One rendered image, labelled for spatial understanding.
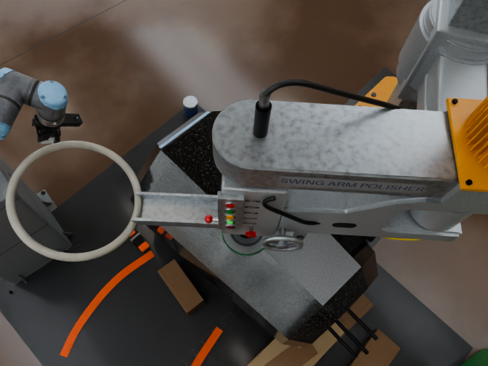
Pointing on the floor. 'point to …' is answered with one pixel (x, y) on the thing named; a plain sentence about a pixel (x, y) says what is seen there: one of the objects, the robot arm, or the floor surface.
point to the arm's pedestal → (41, 205)
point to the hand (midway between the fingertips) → (53, 139)
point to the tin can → (190, 103)
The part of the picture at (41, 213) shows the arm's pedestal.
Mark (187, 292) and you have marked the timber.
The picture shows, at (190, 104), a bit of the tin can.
